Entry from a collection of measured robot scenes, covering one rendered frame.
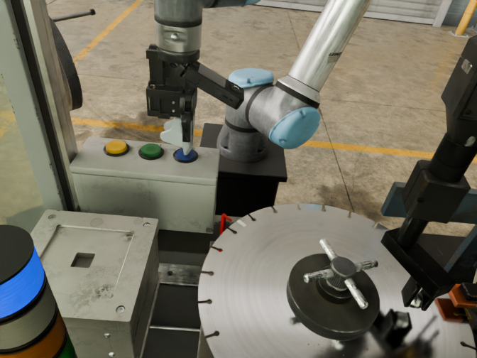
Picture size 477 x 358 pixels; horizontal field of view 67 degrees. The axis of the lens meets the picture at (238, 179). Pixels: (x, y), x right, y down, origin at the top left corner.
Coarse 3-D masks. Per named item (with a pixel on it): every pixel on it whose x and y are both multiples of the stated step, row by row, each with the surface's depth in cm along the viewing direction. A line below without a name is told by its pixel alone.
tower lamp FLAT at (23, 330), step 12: (48, 288) 23; (36, 300) 21; (48, 300) 22; (24, 312) 20; (36, 312) 21; (48, 312) 22; (0, 324) 20; (12, 324) 20; (24, 324) 21; (36, 324) 22; (48, 324) 23; (0, 336) 20; (12, 336) 21; (24, 336) 21; (36, 336) 22; (0, 348) 21; (12, 348) 21
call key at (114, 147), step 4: (116, 140) 73; (108, 144) 72; (112, 144) 72; (116, 144) 72; (120, 144) 72; (124, 144) 72; (108, 148) 71; (112, 148) 71; (116, 148) 71; (120, 148) 71; (124, 148) 72; (108, 152) 71; (112, 152) 71; (116, 152) 71; (120, 152) 71
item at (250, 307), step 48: (240, 240) 50; (288, 240) 50; (336, 240) 51; (240, 288) 44; (384, 288) 46; (240, 336) 39; (288, 336) 39; (336, 336) 40; (384, 336) 40; (432, 336) 41
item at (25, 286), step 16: (0, 240) 20; (16, 240) 20; (32, 240) 20; (0, 256) 19; (16, 256) 19; (32, 256) 20; (0, 272) 19; (16, 272) 19; (32, 272) 20; (0, 288) 18; (16, 288) 19; (32, 288) 20; (0, 304) 19; (16, 304) 20; (0, 320) 20
